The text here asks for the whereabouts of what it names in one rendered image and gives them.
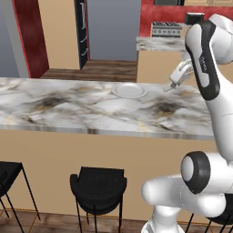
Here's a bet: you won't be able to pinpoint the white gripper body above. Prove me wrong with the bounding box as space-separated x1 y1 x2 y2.
168 59 194 87

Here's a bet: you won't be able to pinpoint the beige kitchen island cabinet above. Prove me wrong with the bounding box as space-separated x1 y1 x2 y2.
136 35 233 87

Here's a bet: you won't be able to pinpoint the white round plate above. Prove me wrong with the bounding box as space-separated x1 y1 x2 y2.
110 82 149 100

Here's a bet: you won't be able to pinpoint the silver stove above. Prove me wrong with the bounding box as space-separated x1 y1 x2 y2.
150 20 184 38

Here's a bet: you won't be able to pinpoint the black microwave oven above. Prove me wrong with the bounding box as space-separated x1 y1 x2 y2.
185 12 206 26

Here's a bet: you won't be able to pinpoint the grey range hood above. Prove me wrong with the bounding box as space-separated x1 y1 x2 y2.
152 0 184 6

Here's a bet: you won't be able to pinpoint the black built-in oven column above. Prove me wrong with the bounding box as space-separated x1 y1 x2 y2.
74 0 91 70

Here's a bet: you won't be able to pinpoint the beige tall cupboard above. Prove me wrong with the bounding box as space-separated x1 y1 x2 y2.
37 0 82 70

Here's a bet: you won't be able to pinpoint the black bar stool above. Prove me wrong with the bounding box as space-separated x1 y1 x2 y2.
0 161 42 233
69 166 128 233
185 211 233 233

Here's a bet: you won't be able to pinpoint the beige wall cupboards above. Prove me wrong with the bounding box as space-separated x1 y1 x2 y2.
184 0 233 7

